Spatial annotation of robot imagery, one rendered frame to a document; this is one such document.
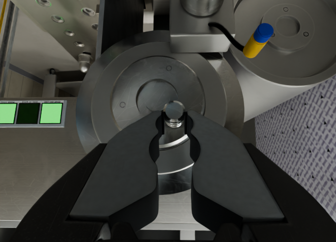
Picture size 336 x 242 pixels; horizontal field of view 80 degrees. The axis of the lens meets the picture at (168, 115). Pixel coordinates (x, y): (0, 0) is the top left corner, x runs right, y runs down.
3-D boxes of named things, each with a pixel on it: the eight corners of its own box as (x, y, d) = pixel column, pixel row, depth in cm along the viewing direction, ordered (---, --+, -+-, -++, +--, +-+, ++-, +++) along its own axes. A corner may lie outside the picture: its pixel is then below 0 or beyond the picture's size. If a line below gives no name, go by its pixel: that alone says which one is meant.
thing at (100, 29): (111, -86, 23) (100, 64, 19) (142, 35, 46) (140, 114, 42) (106, -86, 23) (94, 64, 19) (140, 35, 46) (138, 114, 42)
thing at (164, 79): (163, 37, 17) (225, 104, 15) (164, 49, 19) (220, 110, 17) (90, 93, 16) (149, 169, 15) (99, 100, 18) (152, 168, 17)
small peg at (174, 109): (188, 102, 13) (182, 124, 12) (185, 112, 15) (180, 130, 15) (166, 97, 13) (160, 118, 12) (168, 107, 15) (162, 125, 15)
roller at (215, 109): (221, 37, 18) (234, 172, 16) (193, 107, 43) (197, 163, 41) (93, 44, 18) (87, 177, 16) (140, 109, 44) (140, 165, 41)
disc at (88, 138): (235, 25, 19) (254, 192, 16) (234, 28, 19) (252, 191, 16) (79, 33, 19) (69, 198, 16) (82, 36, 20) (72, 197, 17)
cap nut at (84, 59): (89, 53, 53) (88, 69, 52) (95, 59, 56) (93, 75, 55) (75, 53, 53) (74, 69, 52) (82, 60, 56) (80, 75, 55)
